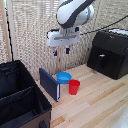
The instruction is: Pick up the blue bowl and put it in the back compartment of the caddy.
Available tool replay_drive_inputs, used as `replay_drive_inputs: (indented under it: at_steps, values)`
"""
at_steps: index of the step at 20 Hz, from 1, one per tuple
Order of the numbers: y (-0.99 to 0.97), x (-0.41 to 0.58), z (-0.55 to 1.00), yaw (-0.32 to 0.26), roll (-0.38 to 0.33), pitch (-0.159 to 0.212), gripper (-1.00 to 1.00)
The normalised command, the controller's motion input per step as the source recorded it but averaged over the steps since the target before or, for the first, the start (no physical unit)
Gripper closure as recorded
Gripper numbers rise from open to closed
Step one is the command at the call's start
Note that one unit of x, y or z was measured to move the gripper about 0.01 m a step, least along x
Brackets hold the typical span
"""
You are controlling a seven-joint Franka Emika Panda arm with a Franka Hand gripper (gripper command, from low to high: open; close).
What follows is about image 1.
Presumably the black hard case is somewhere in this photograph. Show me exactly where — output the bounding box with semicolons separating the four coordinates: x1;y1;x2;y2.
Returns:
86;29;128;81

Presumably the black cable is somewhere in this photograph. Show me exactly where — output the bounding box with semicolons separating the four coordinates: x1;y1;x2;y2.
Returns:
79;14;128;36

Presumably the wooden post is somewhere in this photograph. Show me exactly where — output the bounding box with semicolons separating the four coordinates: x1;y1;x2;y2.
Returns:
0;0;13;65

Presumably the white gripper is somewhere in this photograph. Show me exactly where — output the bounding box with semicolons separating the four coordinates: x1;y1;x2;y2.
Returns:
45;27;81;57

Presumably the red plastic cup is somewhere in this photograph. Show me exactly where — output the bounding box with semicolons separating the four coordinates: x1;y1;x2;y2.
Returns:
68;79;81;96

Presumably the dark blue book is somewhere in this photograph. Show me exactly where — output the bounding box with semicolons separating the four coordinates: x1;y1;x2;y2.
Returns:
38;67;62;103

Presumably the beige woven screen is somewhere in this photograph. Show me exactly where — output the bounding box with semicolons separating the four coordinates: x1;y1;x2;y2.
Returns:
6;0;128;83

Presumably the light blue bowl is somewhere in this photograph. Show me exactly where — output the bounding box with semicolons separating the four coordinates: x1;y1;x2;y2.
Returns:
55;71;73;85

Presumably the black fabric storage box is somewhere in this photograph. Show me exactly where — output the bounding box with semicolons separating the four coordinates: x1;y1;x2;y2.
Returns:
0;59;53;128

